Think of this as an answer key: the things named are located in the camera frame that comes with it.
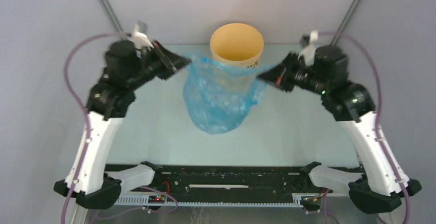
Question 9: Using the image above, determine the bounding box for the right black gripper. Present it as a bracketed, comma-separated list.
[256, 52, 329, 98]

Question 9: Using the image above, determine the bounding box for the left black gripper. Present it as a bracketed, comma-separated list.
[125, 40, 192, 91]

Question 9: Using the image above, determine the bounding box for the yellow cartoon trash bin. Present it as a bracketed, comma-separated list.
[209, 23, 264, 68]

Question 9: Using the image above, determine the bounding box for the blue plastic trash bag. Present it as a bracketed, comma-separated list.
[183, 53, 274, 135]

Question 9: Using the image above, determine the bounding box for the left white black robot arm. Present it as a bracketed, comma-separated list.
[53, 40, 191, 210]

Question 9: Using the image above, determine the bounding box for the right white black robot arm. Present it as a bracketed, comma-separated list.
[257, 45, 422, 214]

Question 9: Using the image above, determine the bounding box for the right small circuit board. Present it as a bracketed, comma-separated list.
[300, 196, 323, 205]

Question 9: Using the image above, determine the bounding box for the small circuit board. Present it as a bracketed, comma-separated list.
[300, 196, 323, 205]
[148, 195, 166, 204]

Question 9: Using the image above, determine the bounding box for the left small circuit board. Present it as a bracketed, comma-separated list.
[148, 195, 166, 204]

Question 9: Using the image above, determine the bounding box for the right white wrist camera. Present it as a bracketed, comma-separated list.
[298, 30, 319, 66]

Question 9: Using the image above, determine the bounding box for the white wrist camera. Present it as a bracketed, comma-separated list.
[130, 21, 154, 50]
[298, 30, 319, 66]

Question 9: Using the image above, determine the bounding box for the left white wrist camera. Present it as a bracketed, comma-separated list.
[130, 21, 154, 50]

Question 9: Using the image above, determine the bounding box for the left aluminium frame post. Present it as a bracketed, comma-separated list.
[97, 0, 123, 32]

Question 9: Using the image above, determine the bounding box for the aluminium frame post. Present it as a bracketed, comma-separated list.
[97, 0, 123, 32]
[331, 0, 362, 45]

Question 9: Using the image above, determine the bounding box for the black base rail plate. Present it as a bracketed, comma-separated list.
[105, 162, 362, 204]

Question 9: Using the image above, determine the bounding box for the right aluminium frame post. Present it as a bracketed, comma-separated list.
[331, 0, 362, 45]

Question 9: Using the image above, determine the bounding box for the grey slotted cable duct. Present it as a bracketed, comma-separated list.
[114, 194, 321, 208]

